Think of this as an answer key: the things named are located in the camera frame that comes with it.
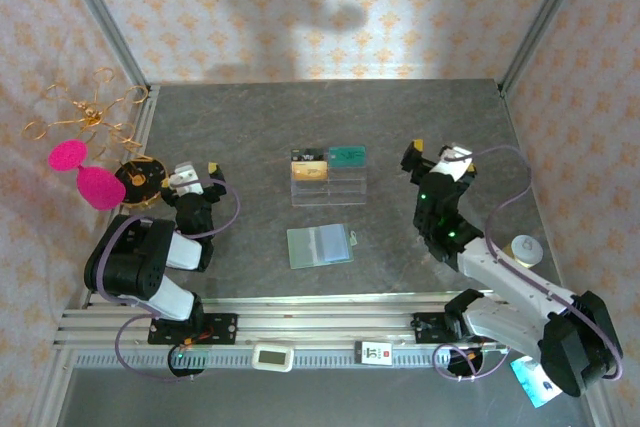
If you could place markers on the black gold round base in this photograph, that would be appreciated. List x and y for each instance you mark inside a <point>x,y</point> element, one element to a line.
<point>142,182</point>

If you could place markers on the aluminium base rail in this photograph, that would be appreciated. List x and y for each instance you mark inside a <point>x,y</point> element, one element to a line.
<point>325,319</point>

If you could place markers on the black credit card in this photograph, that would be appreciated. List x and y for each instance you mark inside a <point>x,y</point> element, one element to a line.
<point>310,154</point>

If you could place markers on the clear acrylic card stand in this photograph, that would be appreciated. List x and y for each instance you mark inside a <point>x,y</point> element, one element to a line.
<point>330,194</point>

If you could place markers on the light blue card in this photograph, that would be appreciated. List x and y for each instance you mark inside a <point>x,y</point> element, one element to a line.
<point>335,244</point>

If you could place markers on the gold orange credit card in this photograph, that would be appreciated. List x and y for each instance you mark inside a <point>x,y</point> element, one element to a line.
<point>310,172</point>

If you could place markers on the pale green card holder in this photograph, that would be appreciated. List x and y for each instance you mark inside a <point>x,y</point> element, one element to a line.
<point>302,247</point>

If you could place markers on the aluminium side rail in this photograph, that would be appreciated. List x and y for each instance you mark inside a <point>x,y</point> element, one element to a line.
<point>517,137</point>

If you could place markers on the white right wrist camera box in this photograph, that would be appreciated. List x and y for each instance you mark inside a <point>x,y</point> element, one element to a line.
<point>452,167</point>

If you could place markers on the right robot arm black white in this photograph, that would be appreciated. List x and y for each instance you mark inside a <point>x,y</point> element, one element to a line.
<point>520,282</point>

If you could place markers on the gold jar white lid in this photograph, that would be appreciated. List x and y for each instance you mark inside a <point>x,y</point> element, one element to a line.
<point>525,249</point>

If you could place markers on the pink glitter goblet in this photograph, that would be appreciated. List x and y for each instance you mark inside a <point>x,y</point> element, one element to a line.
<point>100,187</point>

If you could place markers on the teal green credit card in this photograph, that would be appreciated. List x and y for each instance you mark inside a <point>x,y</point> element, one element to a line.
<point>347,157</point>

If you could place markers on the white digital timer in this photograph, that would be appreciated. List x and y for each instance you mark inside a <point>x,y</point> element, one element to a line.
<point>272,358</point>

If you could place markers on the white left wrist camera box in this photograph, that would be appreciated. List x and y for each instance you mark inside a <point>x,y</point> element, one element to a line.
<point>187,181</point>

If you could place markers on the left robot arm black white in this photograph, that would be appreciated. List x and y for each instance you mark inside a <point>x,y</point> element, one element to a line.
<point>135,257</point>

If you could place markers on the aluminium frame post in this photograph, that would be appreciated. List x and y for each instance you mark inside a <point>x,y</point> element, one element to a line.
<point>540,22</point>
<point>107,27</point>

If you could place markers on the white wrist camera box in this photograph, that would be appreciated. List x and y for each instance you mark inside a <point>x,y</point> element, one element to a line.
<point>452,167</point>
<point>187,181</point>

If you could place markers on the blue plastic snack packet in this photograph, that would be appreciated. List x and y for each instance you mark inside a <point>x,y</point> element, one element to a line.
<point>530,387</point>

